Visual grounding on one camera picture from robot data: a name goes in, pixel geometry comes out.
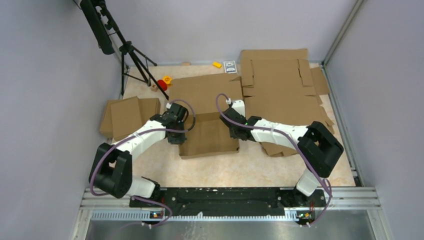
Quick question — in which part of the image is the large cardboard box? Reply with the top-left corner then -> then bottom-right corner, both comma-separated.
169,73 -> 243,160

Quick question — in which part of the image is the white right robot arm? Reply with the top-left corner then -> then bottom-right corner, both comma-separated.
220,107 -> 344,206

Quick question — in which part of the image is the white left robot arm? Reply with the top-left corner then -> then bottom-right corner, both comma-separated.
88,101 -> 194,207

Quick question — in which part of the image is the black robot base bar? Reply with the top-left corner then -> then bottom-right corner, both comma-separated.
129,186 -> 329,218

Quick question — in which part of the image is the folded cardboard box at left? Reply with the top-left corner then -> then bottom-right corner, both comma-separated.
99,96 -> 161,141

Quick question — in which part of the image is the small wooden letter cube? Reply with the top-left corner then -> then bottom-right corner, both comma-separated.
150,84 -> 159,92

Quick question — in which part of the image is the yellow round toy block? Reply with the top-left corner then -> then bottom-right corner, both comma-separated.
162,75 -> 173,87

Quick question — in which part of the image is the stack of flat cardboard blanks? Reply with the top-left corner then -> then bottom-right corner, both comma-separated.
240,48 -> 336,158

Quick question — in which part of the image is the small printed card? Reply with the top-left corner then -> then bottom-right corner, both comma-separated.
223,60 -> 238,74

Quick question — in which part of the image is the yellow rectangular block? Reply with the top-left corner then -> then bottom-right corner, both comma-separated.
212,61 -> 222,69

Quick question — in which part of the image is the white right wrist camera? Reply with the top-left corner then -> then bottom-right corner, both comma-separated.
226,98 -> 246,117

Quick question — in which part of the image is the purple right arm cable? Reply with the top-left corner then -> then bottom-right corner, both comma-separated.
215,93 -> 333,226

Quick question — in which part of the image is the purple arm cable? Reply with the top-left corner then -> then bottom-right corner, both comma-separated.
89,98 -> 198,229
215,93 -> 333,226

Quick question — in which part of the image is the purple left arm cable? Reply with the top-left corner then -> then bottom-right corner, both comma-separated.
89,98 -> 198,229

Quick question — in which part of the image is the black camera tripod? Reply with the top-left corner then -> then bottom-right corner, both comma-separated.
75,0 -> 169,100

